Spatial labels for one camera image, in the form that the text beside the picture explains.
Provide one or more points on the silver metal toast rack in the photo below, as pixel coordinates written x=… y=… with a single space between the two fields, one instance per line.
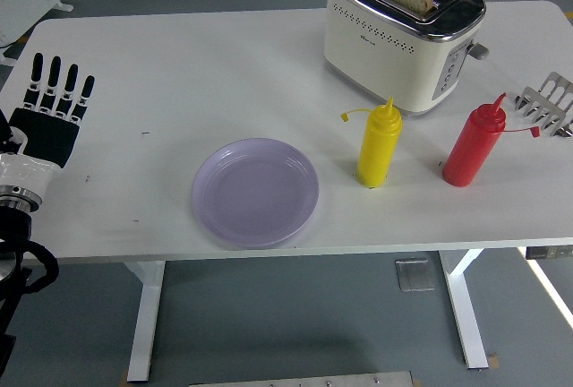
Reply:
x=548 y=105

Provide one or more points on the white table leg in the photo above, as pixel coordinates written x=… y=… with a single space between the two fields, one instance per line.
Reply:
x=145 y=315
x=465 y=315

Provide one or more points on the yellow squeeze bottle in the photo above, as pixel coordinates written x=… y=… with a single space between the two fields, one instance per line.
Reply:
x=378 y=149

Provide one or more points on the grey metal base plate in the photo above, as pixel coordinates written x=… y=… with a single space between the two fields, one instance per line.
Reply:
x=300 y=380

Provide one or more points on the metal floor outlet cover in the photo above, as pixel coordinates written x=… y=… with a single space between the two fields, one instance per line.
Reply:
x=414 y=275

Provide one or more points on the cream two-slot toaster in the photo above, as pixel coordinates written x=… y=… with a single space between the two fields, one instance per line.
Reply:
x=371 y=60

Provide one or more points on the dark table control panel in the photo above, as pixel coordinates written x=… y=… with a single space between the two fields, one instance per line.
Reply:
x=548 y=252

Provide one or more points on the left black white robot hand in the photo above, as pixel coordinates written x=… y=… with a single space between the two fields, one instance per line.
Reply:
x=45 y=136

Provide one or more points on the red squeeze bottle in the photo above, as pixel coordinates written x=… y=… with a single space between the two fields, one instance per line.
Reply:
x=470 y=149

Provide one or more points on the purple round plate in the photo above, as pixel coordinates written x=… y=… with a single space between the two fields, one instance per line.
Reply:
x=255 y=192

